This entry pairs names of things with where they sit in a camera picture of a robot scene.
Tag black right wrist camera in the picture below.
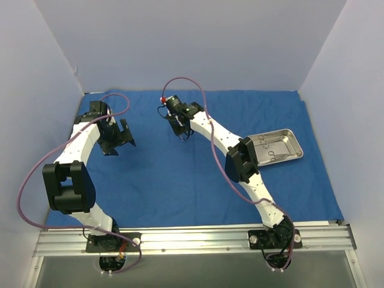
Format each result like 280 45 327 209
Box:
165 95 184 115

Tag blue surgical cloth wrap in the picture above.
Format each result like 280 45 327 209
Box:
44 89 345 230

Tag aluminium frame rail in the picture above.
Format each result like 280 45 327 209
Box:
34 221 356 257

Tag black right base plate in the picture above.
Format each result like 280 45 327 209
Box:
247 228 292 250

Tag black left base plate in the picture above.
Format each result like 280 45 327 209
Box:
85 232 142 253

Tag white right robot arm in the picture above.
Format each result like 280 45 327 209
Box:
116 101 292 248

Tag steel surgical scissors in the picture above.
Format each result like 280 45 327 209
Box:
257 134 282 149

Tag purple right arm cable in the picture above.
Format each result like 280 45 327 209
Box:
161 77 295 269

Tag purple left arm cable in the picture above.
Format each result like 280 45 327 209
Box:
17 93 142 273

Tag stainless steel instrument tray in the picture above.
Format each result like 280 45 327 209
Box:
249 129 304 167

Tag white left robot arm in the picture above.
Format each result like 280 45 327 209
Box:
42 113 134 251

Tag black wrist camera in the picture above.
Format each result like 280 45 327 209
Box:
165 95 184 115
89 101 108 116

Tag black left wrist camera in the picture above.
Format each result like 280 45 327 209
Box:
89 101 108 116

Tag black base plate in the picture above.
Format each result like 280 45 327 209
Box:
247 228 292 250
85 232 142 253

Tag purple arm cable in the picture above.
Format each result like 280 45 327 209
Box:
161 77 295 269
17 93 142 273

